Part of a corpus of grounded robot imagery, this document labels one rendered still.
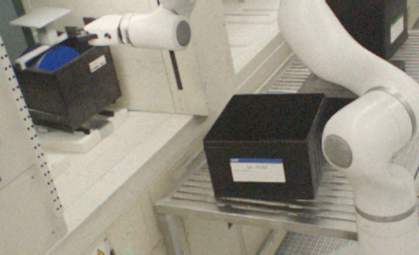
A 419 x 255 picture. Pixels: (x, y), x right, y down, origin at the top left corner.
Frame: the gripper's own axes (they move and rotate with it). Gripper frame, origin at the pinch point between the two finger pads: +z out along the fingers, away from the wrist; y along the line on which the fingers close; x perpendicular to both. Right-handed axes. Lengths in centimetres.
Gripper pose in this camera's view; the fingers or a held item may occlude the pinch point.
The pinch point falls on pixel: (81, 27)
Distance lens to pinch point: 179.4
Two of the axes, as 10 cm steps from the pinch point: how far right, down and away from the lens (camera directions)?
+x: -1.3, -8.7, -4.8
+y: 4.3, -4.8, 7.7
